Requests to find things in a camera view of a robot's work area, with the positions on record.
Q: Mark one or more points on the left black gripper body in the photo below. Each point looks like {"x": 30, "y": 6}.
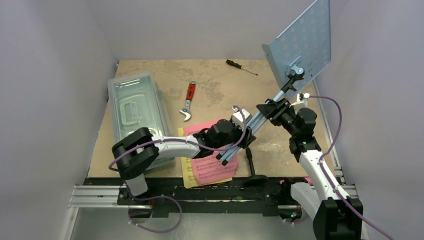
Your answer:
{"x": 242, "y": 142}

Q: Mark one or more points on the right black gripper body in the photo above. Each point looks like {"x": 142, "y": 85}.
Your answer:
{"x": 273, "y": 110}

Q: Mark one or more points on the red handled adjustable wrench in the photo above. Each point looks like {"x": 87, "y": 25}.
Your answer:
{"x": 188, "y": 99}

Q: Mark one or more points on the blue perforated music stand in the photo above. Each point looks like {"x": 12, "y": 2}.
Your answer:
{"x": 296, "y": 56}

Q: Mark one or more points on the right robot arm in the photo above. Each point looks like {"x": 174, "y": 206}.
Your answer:
{"x": 332, "y": 210}

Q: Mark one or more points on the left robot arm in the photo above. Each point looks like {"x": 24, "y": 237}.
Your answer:
{"x": 135, "y": 153}

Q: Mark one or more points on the black microphone stand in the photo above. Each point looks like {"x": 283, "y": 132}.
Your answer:
{"x": 254, "y": 179}

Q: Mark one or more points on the pink sheet music page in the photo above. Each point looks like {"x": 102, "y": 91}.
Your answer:
{"x": 209, "y": 169}

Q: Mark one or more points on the black yellow screwdriver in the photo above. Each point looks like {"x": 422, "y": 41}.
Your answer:
{"x": 234, "y": 64}

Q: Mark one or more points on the yellow sheet music page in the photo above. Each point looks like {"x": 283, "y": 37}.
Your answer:
{"x": 188, "y": 175}

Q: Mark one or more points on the clear plastic storage box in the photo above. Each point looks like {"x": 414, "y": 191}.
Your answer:
{"x": 136, "y": 101}

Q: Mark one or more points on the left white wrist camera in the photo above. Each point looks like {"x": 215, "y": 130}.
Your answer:
{"x": 240, "y": 118}

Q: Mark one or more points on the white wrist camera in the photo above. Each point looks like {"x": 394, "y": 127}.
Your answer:
{"x": 301, "y": 99}
{"x": 240, "y": 118}

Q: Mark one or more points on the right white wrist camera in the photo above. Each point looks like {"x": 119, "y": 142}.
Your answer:
{"x": 301, "y": 99}

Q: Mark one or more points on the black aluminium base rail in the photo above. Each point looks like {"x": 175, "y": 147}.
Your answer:
{"x": 167, "y": 195}

